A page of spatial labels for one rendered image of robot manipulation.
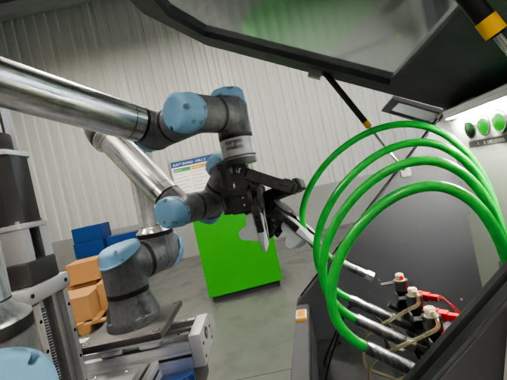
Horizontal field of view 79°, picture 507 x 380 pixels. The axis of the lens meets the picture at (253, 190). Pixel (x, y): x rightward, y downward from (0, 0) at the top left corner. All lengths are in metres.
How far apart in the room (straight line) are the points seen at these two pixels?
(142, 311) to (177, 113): 0.59
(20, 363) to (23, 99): 0.38
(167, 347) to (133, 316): 0.12
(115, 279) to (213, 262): 3.06
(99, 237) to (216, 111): 6.51
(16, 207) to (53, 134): 7.85
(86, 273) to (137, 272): 4.06
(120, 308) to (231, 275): 3.11
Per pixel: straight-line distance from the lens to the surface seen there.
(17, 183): 0.79
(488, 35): 0.41
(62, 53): 8.87
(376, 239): 1.02
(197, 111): 0.59
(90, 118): 0.64
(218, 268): 3.99
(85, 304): 4.54
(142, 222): 1.04
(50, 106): 0.62
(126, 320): 0.97
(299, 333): 0.90
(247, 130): 0.67
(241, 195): 0.66
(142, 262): 0.97
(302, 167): 7.18
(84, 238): 7.18
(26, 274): 0.77
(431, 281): 1.09
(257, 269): 4.03
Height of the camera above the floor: 1.36
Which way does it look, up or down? 1 degrees down
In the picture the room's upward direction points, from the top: 12 degrees counter-clockwise
